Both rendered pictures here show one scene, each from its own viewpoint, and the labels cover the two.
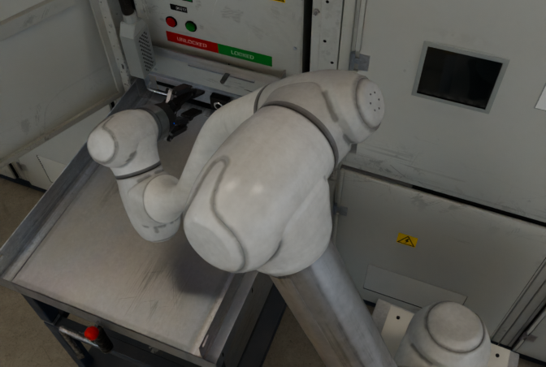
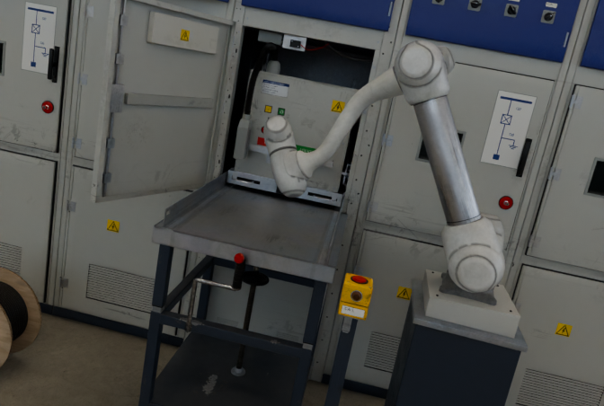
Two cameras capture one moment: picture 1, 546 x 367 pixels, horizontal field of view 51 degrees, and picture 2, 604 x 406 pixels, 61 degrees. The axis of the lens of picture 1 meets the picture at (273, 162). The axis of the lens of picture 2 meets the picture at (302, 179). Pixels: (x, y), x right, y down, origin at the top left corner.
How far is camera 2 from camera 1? 140 cm
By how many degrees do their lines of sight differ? 41
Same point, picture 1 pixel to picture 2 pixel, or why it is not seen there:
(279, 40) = not seen: hidden behind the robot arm
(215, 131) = (362, 94)
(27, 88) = (170, 148)
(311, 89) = not seen: hidden behind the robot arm
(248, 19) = (317, 126)
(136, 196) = (290, 156)
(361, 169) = (376, 230)
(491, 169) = not seen: hidden behind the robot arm
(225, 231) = (426, 49)
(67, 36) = (199, 127)
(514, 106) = (470, 162)
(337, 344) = (453, 149)
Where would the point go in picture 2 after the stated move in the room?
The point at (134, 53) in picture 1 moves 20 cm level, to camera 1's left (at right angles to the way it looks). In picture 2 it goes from (244, 138) to (197, 132)
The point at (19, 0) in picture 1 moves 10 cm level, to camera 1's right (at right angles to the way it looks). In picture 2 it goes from (190, 90) to (215, 93)
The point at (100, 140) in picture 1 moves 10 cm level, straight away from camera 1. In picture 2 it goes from (277, 119) to (261, 113)
